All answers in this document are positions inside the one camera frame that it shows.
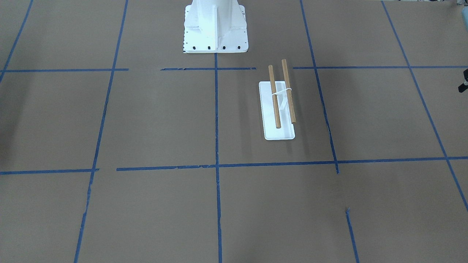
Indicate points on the white rack base tray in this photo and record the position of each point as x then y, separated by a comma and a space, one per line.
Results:
271, 133

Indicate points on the upper wooden rack dowel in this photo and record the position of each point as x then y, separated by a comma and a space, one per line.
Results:
288, 91

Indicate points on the wooden rack dowel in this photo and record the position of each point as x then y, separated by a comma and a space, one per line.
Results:
288, 91
274, 97

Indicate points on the lower wooden rack dowel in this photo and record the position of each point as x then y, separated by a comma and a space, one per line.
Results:
274, 97

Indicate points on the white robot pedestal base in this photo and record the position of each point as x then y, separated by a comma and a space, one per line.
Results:
215, 26

